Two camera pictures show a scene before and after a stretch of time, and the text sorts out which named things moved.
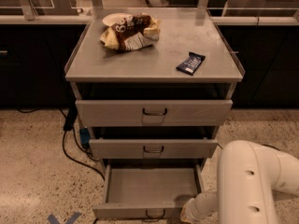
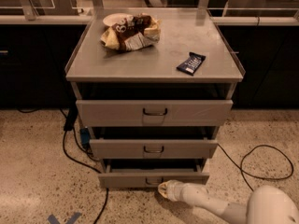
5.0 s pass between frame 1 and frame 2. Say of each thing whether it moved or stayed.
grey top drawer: stayed
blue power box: stayed
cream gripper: moved
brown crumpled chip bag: stayed
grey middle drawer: stayed
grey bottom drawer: moved
